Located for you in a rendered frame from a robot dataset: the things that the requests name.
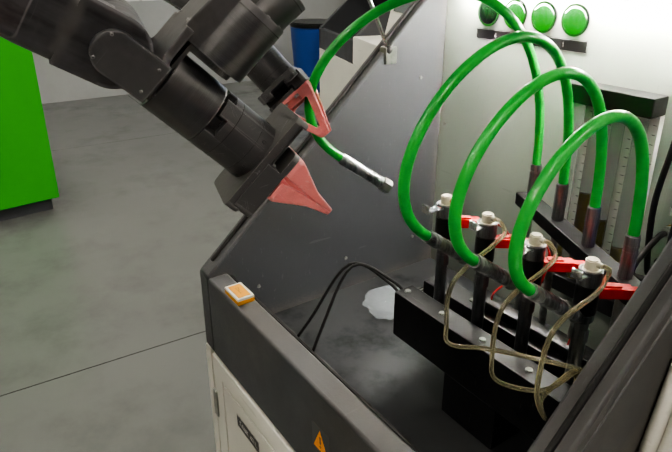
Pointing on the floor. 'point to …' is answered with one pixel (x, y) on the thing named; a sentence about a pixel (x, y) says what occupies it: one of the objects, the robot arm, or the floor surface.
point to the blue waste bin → (305, 43)
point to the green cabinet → (23, 138)
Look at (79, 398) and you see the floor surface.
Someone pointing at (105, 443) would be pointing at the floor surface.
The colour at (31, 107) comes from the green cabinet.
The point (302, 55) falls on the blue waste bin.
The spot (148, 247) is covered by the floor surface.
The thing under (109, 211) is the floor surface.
